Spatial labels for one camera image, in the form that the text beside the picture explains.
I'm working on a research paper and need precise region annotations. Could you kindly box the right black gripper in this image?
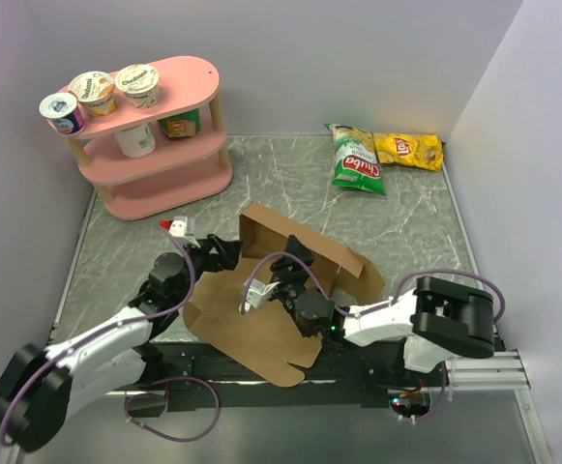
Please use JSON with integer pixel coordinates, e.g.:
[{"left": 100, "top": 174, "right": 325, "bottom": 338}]
[{"left": 264, "top": 234, "right": 316, "bottom": 318}]

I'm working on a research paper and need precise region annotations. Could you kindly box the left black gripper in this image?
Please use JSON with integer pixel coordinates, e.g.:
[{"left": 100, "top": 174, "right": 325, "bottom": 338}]
[{"left": 170, "top": 233, "right": 243, "bottom": 305}]

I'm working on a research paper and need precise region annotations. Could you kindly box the brown cardboard box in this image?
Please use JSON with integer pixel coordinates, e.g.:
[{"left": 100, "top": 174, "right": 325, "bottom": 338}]
[{"left": 182, "top": 201, "right": 387, "bottom": 389}]

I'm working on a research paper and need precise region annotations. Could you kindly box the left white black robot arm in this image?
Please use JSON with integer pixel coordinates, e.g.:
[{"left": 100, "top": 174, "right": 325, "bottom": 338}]
[{"left": 0, "top": 234, "right": 242, "bottom": 452}]

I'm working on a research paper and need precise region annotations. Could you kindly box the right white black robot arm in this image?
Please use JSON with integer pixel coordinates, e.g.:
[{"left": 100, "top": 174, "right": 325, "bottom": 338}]
[{"left": 264, "top": 236, "right": 504, "bottom": 386}]

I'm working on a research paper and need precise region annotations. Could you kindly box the green Chuba chips bag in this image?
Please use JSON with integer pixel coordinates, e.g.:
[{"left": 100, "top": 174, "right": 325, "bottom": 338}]
[{"left": 325, "top": 124, "right": 385, "bottom": 194}]

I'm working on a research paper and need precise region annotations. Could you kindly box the pink three-tier shelf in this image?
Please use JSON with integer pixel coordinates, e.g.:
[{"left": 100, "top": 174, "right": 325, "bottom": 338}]
[{"left": 62, "top": 56, "right": 233, "bottom": 220}]

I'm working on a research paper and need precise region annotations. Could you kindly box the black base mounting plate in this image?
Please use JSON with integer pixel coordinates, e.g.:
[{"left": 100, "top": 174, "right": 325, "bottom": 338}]
[{"left": 117, "top": 341, "right": 451, "bottom": 412}]

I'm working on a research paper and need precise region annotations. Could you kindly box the green snack cup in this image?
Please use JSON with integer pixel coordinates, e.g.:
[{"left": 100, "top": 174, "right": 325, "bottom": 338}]
[{"left": 158, "top": 108, "right": 200, "bottom": 139}]

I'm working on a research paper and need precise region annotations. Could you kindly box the white plastic cup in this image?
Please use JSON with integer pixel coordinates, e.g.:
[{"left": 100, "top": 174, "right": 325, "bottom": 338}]
[{"left": 114, "top": 123, "right": 156, "bottom": 159}]

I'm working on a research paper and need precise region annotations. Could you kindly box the yellow Lays chips bag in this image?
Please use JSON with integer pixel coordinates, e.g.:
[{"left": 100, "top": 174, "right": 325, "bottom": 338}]
[{"left": 373, "top": 132, "right": 444, "bottom": 172}]

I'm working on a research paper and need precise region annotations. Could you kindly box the white Chobani yogurt cup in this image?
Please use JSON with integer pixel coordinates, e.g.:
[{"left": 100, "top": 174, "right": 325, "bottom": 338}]
[{"left": 114, "top": 64, "right": 160, "bottom": 108}]

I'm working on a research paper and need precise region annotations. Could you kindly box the orange Chobani yogurt cup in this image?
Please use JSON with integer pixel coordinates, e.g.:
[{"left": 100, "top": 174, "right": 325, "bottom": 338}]
[{"left": 68, "top": 71, "right": 117, "bottom": 116}]

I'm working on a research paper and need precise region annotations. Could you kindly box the blue white yogurt cup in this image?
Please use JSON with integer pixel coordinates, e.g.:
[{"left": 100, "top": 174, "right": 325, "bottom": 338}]
[{"left": 39, "top": 92, "right": 85, "bottom": 135}]

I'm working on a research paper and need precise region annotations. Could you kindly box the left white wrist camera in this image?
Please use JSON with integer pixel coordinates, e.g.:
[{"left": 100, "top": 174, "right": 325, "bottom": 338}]
[{"left": 159, "top": 216, "right": 197, "bottom": 245}]

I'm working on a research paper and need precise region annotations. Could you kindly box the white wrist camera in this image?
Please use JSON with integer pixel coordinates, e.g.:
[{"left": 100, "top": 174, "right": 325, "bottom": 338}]
[
  {"left": 239, "top": 279, "right": 279, "bottom": 314},
  {"left": 159, "top": 216, "right": 197, "bottom": 245}
]

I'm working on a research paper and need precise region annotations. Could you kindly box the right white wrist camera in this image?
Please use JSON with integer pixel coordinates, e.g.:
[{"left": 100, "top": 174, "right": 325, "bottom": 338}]
[{"left": 239, "top": 279, "right": 279, "bottom": 314}]

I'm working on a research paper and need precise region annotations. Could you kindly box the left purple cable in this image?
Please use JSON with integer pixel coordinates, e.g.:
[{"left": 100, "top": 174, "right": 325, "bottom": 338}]
[{"left": 0, "top": 226, "right": 222, "bottom": 446}]

